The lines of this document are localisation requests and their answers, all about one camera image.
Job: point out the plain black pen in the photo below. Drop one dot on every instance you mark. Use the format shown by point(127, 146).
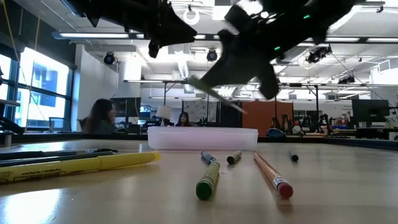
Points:
point(46, 159)

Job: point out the black ceiling spotlight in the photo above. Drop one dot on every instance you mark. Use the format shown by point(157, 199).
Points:
point(109, 58)
point(212, 55)

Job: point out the person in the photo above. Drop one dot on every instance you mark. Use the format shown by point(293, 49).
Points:
point(183, 119)
point(99, 118)

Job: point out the overhead bar light strip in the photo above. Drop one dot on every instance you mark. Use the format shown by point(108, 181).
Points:
point(93, 35)

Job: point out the orange partition wall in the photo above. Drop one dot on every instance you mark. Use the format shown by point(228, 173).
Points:
point(264, 118)

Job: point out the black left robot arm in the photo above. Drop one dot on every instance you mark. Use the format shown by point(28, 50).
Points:
point(102, 9)

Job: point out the small open laptop screen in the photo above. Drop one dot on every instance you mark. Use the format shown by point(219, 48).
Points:
point(59, 124)

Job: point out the black pen with clip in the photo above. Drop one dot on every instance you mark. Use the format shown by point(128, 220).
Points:
point(46, 153)

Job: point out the orange pencil with red eraser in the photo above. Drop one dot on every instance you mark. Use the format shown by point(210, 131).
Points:
point(270, 172)

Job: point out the dark monitor with stand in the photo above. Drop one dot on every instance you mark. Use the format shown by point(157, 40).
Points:
point(126, 107)

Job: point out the yellow highlighter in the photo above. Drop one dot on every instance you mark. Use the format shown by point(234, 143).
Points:
point(77, 166)

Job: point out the clear supply box pink lid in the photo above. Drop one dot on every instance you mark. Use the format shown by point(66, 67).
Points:
point(202, 140)

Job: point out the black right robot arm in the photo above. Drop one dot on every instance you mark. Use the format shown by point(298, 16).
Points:
point(326, 15)

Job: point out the white shade table lamp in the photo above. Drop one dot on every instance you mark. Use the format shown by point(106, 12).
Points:
point(163, 112)

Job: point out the small grey frame post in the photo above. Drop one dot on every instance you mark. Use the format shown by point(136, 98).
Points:
point(7, 138)

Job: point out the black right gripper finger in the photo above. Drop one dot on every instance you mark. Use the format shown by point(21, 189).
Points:
point(224, 71)
point(269, 82)

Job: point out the white board with drawings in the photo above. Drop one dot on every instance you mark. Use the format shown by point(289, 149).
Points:
point(199, 110)

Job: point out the black computer monitor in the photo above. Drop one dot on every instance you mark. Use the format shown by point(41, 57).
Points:
point(370, 110)

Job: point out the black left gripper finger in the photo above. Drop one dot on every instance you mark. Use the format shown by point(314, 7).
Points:
point(154, 49)
point(180, 32)

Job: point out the blue round object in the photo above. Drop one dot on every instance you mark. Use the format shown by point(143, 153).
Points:
point(275, 133)

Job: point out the small dark green cap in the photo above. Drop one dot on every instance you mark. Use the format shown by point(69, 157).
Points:
point(293, 157)

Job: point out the black ceiling track light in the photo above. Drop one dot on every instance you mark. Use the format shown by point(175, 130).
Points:
point(317, 54)

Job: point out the green marker with blue tip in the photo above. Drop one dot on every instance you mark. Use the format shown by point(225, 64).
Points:
point(208, 180)

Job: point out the black aluminium rig frame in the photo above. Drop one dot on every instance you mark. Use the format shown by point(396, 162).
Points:
point(62, 137)

